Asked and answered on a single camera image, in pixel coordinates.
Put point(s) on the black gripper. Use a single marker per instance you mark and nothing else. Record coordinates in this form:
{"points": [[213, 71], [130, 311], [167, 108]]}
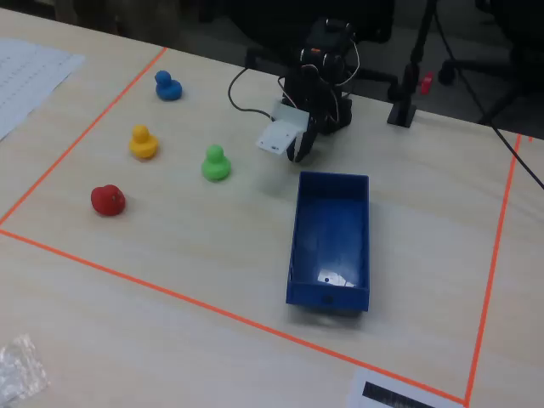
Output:
{"points": [[307, 142]]}

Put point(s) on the blue toy duck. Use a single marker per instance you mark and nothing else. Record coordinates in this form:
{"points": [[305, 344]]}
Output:
{"points": [[168, 87]]}

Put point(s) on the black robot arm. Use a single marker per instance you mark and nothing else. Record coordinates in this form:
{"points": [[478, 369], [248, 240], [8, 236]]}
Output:
{"points": [[336, 115]]}

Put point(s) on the green toy duck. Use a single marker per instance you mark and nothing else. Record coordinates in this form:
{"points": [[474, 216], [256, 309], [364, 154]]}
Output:
{"points": [[216, 165]]}

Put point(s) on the blue plastic box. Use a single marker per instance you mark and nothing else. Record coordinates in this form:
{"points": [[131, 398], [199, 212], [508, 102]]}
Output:
{"points": [[329, 238]]}

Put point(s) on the yellow toy duck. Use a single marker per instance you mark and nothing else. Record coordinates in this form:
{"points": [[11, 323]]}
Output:
{"points": [[143, 143]]}

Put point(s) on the red toy duck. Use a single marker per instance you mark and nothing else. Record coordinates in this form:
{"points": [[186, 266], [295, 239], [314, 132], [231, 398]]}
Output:
{"points": [[108, 200]]}

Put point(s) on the small red object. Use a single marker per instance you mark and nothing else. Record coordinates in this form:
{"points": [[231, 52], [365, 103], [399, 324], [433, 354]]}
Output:
{"points": [[426, 83]]}

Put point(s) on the orange tape strip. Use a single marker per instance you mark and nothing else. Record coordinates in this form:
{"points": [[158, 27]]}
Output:
{"points": [[493, 263], [212, 308], [85, 134]]}

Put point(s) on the white label with black bar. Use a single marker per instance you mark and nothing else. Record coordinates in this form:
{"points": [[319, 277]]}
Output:
{"points": [[395, 393]]}

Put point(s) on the printed white paper sheet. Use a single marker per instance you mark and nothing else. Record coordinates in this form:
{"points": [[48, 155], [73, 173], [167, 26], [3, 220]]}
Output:
{"points": [[25, 81]]}

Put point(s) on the clear plastic bag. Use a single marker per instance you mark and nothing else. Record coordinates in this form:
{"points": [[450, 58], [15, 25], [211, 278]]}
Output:
{"points": [[19, 370]]}

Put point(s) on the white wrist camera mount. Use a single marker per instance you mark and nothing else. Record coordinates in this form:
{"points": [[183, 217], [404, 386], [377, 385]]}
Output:
{"points": [[280, 132]]}

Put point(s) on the black camera stand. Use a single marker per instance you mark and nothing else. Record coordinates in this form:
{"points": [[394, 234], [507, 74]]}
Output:
{"points": [[409, 85]]}

